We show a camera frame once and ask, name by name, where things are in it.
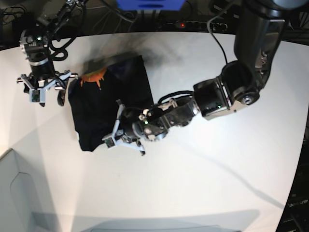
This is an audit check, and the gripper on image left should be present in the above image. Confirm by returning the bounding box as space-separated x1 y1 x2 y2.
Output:
16 64 78 107

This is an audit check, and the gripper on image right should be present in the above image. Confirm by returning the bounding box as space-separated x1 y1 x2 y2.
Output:
101 99 145 156

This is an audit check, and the black T-shirt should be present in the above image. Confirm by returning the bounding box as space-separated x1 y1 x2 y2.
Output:
68 56 154 152

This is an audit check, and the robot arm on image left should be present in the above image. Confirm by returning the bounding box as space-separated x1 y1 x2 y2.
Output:
16 0 87 107

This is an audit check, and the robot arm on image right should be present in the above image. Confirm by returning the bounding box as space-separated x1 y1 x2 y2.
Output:
102 0 306 155

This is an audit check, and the black box on floor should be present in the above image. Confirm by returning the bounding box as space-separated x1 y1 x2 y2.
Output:
0 9 25 43

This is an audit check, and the white bin at table edge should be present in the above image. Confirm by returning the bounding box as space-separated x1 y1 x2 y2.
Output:
0 149 50 232

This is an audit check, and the black power strip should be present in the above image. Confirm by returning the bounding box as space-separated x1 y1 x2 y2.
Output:
158 21 228 33

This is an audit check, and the blue plastic box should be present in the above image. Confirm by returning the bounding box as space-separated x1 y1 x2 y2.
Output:
117 0 185 11

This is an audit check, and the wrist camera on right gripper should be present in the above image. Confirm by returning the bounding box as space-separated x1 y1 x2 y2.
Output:
29 88 46 103

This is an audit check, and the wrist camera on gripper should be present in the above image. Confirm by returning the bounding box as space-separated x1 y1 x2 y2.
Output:
102 137 117 149
29 88 46 103

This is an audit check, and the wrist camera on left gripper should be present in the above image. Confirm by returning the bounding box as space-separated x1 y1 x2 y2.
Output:
102 137 117 149

